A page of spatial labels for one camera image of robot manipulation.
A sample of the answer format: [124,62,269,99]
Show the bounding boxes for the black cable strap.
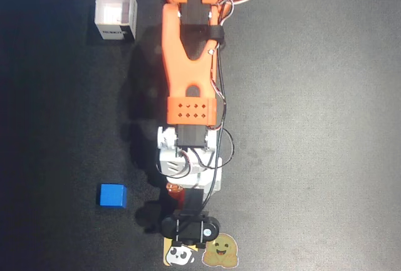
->
[209,26,226,41]

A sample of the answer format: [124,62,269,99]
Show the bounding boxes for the black camera cable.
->
[200,32,236,212]

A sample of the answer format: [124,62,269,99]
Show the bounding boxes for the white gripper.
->
[157,148,224,211]

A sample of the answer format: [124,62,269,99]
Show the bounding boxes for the white open cardboard box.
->
[94,0,138,41]

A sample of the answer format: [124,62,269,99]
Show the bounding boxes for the yellow robot face sticker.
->
[163,236,199,266]

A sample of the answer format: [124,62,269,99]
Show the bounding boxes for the red cube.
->
[168,191,186,210]

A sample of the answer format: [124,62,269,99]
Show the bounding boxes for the hugging face emoji sticker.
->
[201,233,239,268]

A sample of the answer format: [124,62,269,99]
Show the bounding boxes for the blue cube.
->
[99,184,128,208]

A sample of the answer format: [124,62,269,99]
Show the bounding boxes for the white red servo wires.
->
[217,0,254,28]

